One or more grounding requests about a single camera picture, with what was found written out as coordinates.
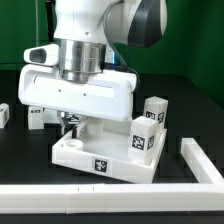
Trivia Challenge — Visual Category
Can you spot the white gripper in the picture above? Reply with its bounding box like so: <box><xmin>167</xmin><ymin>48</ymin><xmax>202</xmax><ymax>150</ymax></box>
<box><xmin>18</xmin><ymin>64</ymin><xmax>137</xmax><ymax>137</ymax></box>

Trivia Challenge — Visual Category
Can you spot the white square tabletop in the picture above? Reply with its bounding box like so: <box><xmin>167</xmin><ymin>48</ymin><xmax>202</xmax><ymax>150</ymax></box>
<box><xmin>52</xmin><ymin>120</ymin><xmax>167</xmax><ymax>184</ymax></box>

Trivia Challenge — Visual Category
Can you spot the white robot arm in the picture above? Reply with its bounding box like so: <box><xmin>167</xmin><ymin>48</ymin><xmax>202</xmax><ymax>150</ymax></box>
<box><xmin>18</xmin><ymin>0</ymin><xmax>167</xmax><ymax>121</ymax></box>

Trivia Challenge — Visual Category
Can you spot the white L-shaped obstacle fence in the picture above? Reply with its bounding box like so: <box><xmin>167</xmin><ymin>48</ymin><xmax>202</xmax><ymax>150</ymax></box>
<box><xmin>0</xmin><ymin>138</ymin><xmax>224</xmax><ymax>214</ymax></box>

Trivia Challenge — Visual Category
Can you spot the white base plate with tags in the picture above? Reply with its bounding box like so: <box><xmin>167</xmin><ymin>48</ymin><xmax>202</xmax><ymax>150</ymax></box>
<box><xmin>43</xmin><ymin>109</ymin><xmax>80</xmax><ymax>124</ymax></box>

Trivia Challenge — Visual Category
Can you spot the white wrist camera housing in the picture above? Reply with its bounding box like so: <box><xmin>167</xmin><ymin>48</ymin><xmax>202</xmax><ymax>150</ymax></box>
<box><xmin>23</xmin><ymin>43</ymin><xmax>60</xmax><ymax>66</ymax></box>

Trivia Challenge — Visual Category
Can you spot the black cable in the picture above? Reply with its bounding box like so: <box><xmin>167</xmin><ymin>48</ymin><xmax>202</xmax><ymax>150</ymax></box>
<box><xmin>0</xmin><ymin>60</ymin><xmax>28</xmax><ymax>68</ymax></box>

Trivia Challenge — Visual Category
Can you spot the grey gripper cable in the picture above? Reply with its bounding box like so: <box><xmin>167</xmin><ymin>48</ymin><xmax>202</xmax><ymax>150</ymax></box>
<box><xmin>101</xmin><ymin>0</ymin><xmax>141</xmax><ymax>91</ymax></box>

